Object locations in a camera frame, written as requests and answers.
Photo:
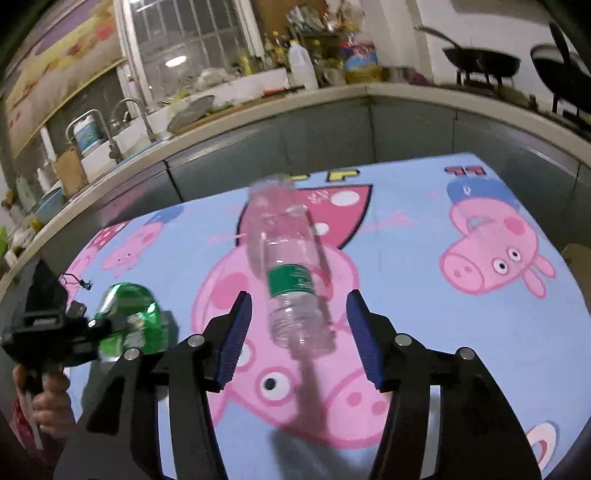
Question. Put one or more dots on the wooden spice rack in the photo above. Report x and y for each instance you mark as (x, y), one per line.
(323, 34)

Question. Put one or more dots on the steel kitchen faucet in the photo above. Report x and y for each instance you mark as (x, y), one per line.
(111, 143)
(147, 124)

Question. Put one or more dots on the pile of food packets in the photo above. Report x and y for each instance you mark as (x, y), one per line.
(323, 18)

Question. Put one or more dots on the white plastic jug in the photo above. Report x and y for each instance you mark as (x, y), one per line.
(302, 67)

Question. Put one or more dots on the large cooking oil bottle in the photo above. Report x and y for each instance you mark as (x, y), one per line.
(362, 60)

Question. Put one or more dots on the black gas stove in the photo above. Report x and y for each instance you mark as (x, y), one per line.
(508, 90)

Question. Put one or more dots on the colourful wall poster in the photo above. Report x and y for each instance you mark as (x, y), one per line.
(60, 60)

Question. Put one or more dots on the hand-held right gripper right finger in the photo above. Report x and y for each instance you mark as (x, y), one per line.
(364, 341)

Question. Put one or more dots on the barred kitchen window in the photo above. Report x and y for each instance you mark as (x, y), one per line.
(184, 41)

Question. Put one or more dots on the white plastic tub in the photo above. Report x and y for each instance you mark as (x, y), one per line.
(258, 83)

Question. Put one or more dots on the person's left hand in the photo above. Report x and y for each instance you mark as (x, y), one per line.
(51, 406)

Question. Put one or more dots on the grey kitchen cabinets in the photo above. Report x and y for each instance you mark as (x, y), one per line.
(300, 138)

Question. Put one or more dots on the clear plastic bottle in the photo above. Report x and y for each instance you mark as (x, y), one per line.
(291, 286)

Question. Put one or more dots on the black wok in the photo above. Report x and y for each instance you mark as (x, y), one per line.
(480, 60)

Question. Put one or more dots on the white blue detergent jug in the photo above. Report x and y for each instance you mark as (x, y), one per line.
(87, 136)

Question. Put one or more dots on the green foil snack bag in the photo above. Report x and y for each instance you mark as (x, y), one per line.
(134, 318)

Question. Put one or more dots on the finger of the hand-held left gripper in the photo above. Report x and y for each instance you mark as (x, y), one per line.
(99, 330)

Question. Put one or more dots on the light blue plastic basin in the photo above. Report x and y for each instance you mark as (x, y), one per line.
(48, 205)

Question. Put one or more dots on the row of condiment bottles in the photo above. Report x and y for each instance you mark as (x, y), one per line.
(268, 53)

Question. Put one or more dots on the small wooden cutting board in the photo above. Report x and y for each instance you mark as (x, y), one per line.
(70, 173)

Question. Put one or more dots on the black pan with lid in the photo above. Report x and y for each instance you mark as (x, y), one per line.
(563, 69)

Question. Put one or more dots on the cartoon pig printed blanket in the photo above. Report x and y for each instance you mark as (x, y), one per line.
(406, 258)

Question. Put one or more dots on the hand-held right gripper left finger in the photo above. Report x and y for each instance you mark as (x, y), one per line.
(235, 341)

